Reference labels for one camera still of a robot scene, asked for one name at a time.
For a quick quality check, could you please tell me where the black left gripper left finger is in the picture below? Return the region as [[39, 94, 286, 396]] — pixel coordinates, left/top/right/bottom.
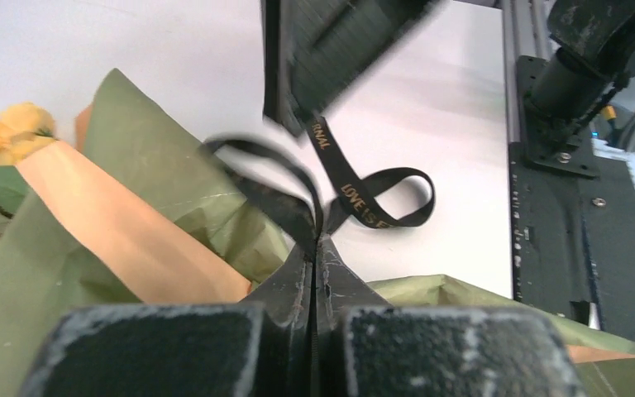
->
[[18, 246, 316, 396]]

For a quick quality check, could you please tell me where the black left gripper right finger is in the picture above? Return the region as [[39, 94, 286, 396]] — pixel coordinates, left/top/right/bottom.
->
[[315, 237, 585, 396]]

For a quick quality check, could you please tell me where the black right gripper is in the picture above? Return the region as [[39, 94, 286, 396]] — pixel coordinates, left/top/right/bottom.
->
[[260, 0, 438, 136]]

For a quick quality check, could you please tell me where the black strap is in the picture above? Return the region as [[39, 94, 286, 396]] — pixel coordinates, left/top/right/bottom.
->
[[198, 115, 437, 259]]

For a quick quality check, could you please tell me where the yellow fake flower stem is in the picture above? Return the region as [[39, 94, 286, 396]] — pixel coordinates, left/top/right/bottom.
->
[[0, 102, 58, 291]]

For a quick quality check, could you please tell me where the black mounting base rail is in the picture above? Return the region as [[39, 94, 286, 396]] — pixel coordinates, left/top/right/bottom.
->
[[506, 55, 635, 352]]

